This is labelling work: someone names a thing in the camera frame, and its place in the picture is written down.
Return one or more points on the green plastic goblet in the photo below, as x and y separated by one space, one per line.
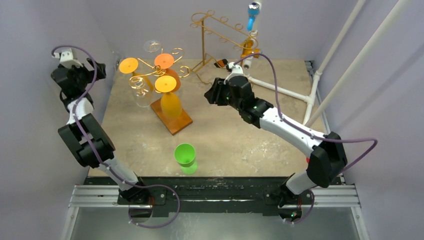
185 156

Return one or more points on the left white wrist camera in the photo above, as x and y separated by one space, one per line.
67 58

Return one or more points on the tall clear flute glass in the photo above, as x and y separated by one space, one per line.
153 46

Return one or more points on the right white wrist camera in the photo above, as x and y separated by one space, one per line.
235 70

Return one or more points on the orange pipe fitting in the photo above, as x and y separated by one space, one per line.
249 46

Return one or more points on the yellow goblet front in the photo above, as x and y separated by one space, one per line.
169 102

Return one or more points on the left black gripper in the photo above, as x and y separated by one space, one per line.
73 68

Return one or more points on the gold rectangular wire rack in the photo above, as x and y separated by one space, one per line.
220 27

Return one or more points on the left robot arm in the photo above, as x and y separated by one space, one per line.
84 136

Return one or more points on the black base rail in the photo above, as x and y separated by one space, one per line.
257 195

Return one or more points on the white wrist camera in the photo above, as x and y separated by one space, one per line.
67 58
235 70

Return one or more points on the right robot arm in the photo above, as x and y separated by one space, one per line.
326 153

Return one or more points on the gold scroll glass rack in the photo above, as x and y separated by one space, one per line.
177 124

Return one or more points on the small orange black object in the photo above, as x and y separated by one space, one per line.
222 63

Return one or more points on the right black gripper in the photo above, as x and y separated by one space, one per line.
214 93

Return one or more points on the yellow goblet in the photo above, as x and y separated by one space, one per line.
129 66
169 102

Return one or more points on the white pvc pipe frame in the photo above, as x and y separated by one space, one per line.
368 76

